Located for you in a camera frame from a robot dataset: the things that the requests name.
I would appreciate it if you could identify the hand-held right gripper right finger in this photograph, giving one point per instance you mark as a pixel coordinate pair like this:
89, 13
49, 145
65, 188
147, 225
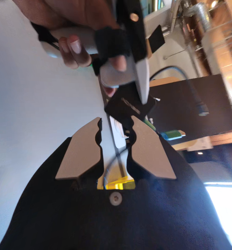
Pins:
151, 154

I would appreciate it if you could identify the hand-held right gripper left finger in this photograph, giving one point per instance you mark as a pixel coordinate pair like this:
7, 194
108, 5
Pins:
80, 154

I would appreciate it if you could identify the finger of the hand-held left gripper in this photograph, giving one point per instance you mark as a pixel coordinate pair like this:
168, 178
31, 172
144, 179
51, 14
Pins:
144, 82

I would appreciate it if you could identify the yellow plastic bin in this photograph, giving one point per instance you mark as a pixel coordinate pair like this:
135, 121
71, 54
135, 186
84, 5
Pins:
116, 184

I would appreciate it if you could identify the person's left hand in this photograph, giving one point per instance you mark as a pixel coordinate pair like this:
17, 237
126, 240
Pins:
78, 11

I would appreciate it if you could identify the tan and black chair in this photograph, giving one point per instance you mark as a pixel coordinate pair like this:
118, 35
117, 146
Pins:
157, 39

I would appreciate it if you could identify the glass window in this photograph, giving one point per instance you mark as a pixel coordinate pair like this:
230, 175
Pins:
153, 5

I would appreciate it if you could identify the white desk stand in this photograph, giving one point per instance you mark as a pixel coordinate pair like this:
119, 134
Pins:
118, 136

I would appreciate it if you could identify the black wood-rimmed panel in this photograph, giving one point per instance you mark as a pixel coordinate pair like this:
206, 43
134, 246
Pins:
186, 121

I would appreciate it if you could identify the white paper notice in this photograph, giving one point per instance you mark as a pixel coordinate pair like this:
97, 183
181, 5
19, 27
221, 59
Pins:
199, 144

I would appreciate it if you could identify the large silver round duct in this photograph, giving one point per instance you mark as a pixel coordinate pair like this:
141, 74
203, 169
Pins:
199, 11

